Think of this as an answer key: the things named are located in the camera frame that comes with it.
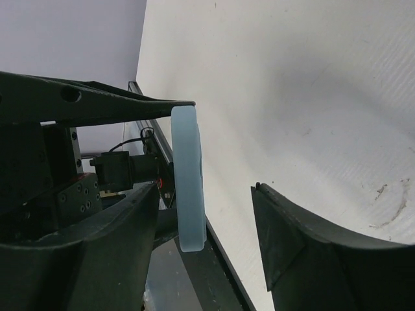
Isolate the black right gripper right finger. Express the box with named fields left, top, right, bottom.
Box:
left=251, top=183, right=414, bottom=310

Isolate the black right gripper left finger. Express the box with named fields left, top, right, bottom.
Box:
left=1, top=183, right=159, bottom=310

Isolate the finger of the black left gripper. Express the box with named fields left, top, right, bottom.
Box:
left=1, top=72, right=195, bottom=127

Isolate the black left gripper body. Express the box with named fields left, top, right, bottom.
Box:
left=1, top=123, right=99, bottom=242

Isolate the light blue phone case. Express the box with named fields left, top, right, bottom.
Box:
left=171, top=106, right=207, bottom=253

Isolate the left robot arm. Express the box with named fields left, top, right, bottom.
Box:
left=1, top=72, right=191, bottom=243

